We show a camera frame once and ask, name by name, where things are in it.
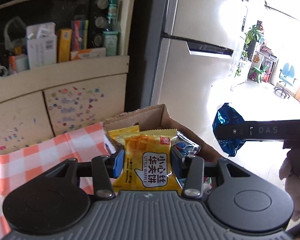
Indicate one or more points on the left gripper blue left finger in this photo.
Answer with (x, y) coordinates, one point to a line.
(116, 163)

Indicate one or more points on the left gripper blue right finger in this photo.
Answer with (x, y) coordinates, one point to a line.
(180, 164)

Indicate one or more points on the yellow waffle snack packet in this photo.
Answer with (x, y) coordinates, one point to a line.
(147, 163)

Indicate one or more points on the blue foil snack bag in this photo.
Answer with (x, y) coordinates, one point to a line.
(227, 129)

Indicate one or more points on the light blue snack packet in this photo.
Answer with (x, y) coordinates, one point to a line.
(185, 145)

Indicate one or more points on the cardboard box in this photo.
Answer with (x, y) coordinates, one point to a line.
(157, 117)

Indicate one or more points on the blue office chair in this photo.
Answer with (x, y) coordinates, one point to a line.
(287, 77)

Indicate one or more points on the beige cabinet with stickers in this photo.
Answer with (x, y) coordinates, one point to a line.
(38, 104)

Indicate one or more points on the green potted plant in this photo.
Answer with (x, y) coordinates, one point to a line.
(252, 38)

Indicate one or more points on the pink checkered tablecloth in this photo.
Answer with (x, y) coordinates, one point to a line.
(21, 166)

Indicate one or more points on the orange white flat box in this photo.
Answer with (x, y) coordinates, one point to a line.
(87, 54)

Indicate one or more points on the green glass bottle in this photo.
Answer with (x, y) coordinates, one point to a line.
(111, 33)

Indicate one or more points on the orange slim box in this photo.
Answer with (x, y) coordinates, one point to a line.
(64, 44)

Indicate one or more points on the white teal medicine box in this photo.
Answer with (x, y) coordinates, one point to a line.
(41, 45)

